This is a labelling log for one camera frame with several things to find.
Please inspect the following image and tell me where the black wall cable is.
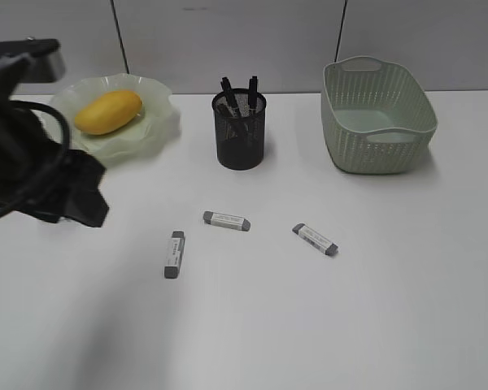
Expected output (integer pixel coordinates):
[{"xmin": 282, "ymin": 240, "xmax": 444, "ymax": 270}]
[
  {"xmin": 333, "ymin": 0, "xmax": 348, "ymax": 63},
  {"xmin": 110, "ymin": 0, "xmax": 133, "ymax": 76}
]

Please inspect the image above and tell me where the black wall cable right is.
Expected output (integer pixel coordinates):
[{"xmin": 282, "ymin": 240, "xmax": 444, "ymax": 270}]
[{"xmin": 333, "ymin": 0, "xmax": 348, "ymax": 63}]

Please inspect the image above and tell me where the light green plastic basket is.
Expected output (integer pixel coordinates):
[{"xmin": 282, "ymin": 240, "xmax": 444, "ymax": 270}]
[{"xmin": 320, "ymin": 56, "xmax": 438, "ymax": 175}]

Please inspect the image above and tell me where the yellow mango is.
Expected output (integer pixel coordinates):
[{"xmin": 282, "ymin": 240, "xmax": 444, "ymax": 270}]
[{"xmin": 74, "ymin": 90, "xmax": 143, "ymax": 136}]

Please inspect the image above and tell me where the black wall cable left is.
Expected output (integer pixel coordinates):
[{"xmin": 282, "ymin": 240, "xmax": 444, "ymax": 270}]
[{"xmin": 110, "ymin": 0, "xmax": 133, "ymax": 76}]

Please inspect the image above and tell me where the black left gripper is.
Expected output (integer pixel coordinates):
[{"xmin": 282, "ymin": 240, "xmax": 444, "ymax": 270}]
[{"xmin": 0, "ymin": 75, "xmax": 109, "ymax": 228}]

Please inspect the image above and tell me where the black marker pen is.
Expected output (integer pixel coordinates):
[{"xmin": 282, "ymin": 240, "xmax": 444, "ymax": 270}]
[
  {"xmin": 247, "ymin": 76, "xmax": 258, "ymax": 116},
  {"xmin": 217, "ymin": 104, "xmax": 246, "ymax": 140},
  {"xmin": 220, "ymin": 77, "xmax": 248, "ymax": 140}
]

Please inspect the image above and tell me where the black mesh pen holder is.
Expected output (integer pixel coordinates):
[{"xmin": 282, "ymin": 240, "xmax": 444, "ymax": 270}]
[{"xmin": 211, "ymin": 88, "xmax": 267, "ymax": 171}]

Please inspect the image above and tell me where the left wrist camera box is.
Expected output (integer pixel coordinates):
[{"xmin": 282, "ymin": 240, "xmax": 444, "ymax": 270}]
[{"xmin": 0, "ymin": 37, "xmax": 66, "ymax": 84}]

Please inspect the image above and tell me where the translucent green wavy plate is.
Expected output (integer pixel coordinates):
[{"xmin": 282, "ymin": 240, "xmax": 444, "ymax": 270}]
[{"xmin": 49, "ymin": 73, "xmax": 181, "ymax": 167}]

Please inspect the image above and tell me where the grey white eraser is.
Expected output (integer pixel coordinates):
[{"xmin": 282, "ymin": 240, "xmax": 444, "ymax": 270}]
[
  {"xmin": 163, "ymin": 231, "xmax": 185, "ymax": 280},
  {"xmin": 292, "ymin": 223, "xmax": 338, "ymax": 257},
  {"xmin": 203, "ymin": 211, "xmax": 251, "ymax": 232}
]

